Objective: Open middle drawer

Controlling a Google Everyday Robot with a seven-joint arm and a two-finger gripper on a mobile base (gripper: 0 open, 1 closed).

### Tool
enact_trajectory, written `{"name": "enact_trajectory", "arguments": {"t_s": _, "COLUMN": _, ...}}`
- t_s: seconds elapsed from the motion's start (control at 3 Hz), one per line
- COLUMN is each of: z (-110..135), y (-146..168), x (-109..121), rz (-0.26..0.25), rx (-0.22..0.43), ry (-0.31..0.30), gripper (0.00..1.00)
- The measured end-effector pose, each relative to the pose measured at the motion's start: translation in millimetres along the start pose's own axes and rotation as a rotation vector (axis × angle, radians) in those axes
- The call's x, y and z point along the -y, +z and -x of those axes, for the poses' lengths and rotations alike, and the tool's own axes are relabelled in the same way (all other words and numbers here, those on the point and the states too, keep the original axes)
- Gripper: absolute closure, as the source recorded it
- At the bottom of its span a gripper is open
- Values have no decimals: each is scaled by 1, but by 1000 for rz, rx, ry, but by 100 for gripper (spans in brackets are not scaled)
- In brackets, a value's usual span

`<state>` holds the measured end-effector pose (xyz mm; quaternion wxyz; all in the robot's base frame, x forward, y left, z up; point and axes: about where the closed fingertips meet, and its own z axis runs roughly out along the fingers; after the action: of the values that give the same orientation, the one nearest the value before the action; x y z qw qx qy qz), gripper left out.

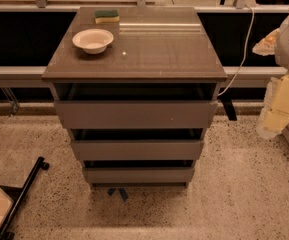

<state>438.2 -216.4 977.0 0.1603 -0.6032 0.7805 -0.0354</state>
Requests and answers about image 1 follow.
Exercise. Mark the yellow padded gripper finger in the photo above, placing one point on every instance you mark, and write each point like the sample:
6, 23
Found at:
274, 116
267, 45

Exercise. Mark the white bowl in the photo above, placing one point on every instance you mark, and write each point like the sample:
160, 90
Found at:
93, 41

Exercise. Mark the grey bottom drawer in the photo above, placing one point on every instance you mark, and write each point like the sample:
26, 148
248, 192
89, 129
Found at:
138, 175

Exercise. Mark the metal rail barrier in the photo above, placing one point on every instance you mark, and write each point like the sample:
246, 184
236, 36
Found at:
31, 77

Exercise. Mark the grey drawer cabinet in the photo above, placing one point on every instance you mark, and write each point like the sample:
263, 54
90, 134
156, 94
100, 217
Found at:
151, 45

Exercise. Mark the black stand leg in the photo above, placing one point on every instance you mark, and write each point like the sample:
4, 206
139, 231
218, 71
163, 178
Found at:
17, 196

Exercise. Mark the green yellow sponge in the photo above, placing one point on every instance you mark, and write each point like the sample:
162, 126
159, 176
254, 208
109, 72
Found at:
106, 16

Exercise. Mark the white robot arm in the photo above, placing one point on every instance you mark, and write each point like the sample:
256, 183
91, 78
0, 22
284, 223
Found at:
282, 46

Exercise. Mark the grey top drawer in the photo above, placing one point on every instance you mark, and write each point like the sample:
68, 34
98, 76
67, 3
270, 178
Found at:
137, 106

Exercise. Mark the grey drawer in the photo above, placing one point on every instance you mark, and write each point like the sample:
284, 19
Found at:
138, 175
137, 106
138, 144

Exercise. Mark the black bracket right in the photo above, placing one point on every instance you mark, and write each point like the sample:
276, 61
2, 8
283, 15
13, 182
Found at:
226, 100

